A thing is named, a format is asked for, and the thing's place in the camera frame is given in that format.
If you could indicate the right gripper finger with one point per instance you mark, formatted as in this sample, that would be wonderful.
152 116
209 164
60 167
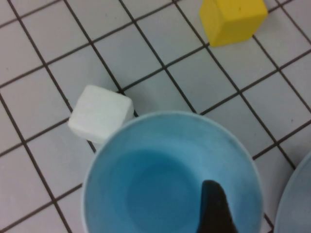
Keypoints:
216 211

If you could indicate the light blue plastic cup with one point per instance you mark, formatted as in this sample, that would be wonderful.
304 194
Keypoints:
150 182

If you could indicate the blue cup stand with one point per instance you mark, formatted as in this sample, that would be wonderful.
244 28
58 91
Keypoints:
298 199

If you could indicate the white cube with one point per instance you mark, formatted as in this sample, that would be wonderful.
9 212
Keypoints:
99 114

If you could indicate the yellow block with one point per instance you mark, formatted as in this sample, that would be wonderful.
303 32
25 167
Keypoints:
233 21

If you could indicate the white black-grid tablecloth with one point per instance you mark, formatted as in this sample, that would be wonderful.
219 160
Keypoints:
73 60

